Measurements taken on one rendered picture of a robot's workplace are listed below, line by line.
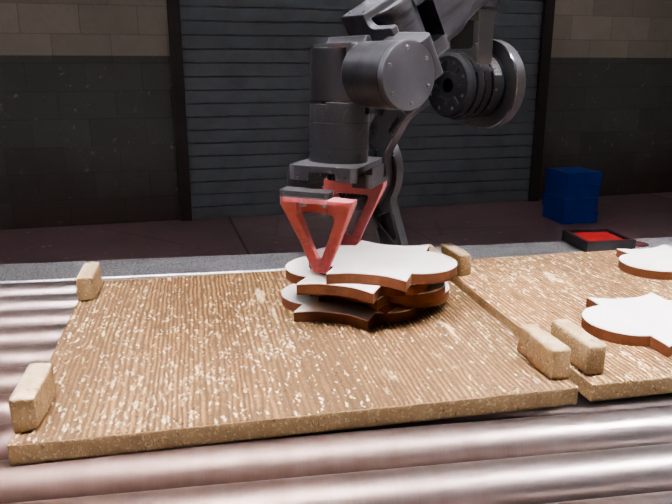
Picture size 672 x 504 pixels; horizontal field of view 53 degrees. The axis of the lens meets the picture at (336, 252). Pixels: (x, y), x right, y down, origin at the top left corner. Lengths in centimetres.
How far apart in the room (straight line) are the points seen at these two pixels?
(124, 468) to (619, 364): 39
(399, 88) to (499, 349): 24
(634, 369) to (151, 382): 39
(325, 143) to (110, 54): 475
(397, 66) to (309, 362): 25
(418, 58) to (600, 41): 602
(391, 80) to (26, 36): 492
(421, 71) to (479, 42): 95
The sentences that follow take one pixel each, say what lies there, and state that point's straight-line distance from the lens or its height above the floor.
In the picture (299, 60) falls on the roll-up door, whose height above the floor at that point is 122.
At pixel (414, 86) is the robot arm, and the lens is 57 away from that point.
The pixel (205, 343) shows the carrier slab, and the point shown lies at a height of 94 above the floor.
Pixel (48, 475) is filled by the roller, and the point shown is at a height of 92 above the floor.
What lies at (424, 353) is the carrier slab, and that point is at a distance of 58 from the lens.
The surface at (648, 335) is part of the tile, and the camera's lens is 65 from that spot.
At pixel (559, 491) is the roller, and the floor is 91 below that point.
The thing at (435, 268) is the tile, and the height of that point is 99.
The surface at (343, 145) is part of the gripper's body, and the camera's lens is 62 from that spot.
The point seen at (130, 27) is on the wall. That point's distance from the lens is 534.
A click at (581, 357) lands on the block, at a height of 95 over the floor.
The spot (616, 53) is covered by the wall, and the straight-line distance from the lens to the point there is 668.
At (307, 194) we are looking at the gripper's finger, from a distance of 59.
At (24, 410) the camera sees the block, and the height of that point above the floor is 95.
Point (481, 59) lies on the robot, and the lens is 153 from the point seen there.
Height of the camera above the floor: 117
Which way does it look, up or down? 16 degrees down
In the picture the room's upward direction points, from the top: straight up
